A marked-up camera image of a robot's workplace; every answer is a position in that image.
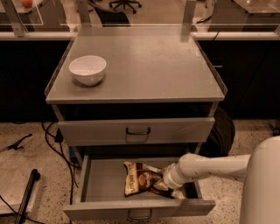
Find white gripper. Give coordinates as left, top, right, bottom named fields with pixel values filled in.
left=153, top=164, right=186, bottom=200

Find brown chip bag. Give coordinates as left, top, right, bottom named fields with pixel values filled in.
left=123, top=161, right=175, bottom=199

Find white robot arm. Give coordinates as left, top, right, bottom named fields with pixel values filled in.
left=161, top=136, right=280, bottom=224

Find closed top drawer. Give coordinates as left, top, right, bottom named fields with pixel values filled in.
left=59, top=117, right=214, bottom=146

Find open middle drawer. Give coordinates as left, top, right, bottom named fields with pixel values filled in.
left=63, top=156, right=215, bottom=221

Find grey metal drawer cabinet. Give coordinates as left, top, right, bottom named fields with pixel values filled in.
left=44, top=25, right=228, bottom=224

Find black backpack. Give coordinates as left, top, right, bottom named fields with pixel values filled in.
left=199, top=107, right=235, bottom=158

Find black rod on floor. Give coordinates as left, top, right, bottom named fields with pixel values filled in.
left=15, top=169, right=40, bottom=224

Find white ceramic bowl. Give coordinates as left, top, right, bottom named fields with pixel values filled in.
left=69, top=55, right=107, bottom=86

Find black clamp tool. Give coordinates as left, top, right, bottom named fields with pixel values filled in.
left=0, top=134, right=32, bottom=152

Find dark chair behind glass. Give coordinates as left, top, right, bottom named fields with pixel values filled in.
left=87, top=0, right=130, bottom=27

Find black office chair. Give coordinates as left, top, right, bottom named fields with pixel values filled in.
left=108, top=0, right=142, bottom=14

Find orange ball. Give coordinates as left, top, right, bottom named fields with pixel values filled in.
left=19, top=0, right=32, bottom=8

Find black floor cables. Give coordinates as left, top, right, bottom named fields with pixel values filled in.
left=40, top=121, right=81, bottom=205

